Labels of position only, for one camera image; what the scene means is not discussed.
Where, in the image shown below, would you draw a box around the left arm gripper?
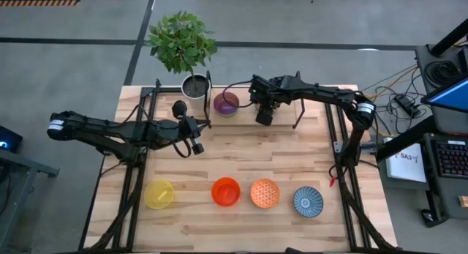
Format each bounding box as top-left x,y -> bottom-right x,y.
171,100 -> 212,155

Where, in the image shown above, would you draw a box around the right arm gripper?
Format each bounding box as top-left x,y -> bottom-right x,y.
249,74 -> 284,127

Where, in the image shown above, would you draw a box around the purple translucent plastic bowl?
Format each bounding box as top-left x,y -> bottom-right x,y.
213,91 -> 241,118

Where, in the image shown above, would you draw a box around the red-orange translucent plastic bowl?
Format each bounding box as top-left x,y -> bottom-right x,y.
211,176 -> 242,207

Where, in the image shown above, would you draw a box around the yellow translucent plastic bowl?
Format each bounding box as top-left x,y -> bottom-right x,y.
143,179 -> 175,210

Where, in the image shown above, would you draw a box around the orange lattice patterned bowl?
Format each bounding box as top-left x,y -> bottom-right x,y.
249,178 -> 282,209

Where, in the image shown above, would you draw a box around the blue striped patterned bowl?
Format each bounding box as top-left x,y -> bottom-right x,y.
292,186 -> 325,219

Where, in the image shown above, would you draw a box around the wooden shelf with black legs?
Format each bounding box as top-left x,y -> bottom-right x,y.
203,70 -> 306,130

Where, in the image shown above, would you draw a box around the green plant in white pot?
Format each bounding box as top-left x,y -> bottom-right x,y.
146,10 -> 219,111

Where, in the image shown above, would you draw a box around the black power brick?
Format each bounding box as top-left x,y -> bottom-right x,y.
394,94 -> 418,118

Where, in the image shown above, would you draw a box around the black diagonal beam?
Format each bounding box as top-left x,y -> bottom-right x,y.
375,114 -> 438,163

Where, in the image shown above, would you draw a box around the white printed paper sheet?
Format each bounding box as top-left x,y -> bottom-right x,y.
385,151 -> 428,184

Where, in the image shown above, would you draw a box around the grey metal stand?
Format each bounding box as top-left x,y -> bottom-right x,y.
0,147 -> 61,250

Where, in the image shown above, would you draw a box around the blue screen monitor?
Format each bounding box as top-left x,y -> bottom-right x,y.
420,75 -> 468,114

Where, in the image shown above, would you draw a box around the black box with blue light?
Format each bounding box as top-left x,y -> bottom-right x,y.
0,124 -> 23,153

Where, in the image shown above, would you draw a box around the black diagonal pole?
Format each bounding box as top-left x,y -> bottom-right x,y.
429,18 -> 468,58

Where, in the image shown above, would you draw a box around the black backlit keyboard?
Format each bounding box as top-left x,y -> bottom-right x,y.
433,138 -> 468,180

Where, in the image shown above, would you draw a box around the grey workstation cart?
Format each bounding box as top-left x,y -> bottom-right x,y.
376,44 -> 468,228

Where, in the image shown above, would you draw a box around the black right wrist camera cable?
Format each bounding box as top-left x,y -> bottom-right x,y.
222,80 -> 254,109

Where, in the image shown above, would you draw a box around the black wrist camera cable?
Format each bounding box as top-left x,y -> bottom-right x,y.
222,80 -> 254,109
171,138 -> 192,159

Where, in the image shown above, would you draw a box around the black left wrist camera cable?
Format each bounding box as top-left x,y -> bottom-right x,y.
171,138 -> 192,159

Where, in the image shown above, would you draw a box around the loose yellow and black cables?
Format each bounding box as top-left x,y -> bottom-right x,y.
360,63 -> 425,138

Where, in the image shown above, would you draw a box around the coiled black cable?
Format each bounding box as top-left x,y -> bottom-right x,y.
423,59 -> 458,87

